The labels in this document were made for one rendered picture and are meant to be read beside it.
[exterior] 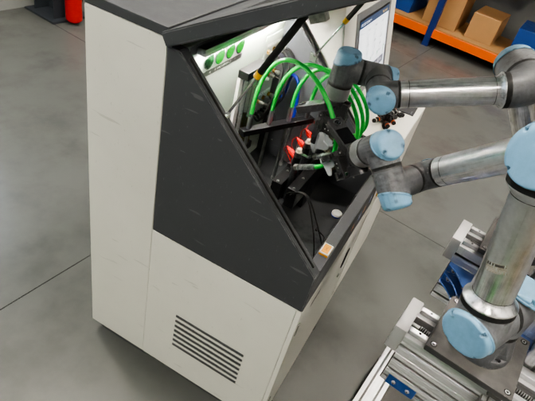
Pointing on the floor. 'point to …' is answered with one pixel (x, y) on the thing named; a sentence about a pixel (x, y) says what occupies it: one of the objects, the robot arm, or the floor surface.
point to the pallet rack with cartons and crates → (407, 17)
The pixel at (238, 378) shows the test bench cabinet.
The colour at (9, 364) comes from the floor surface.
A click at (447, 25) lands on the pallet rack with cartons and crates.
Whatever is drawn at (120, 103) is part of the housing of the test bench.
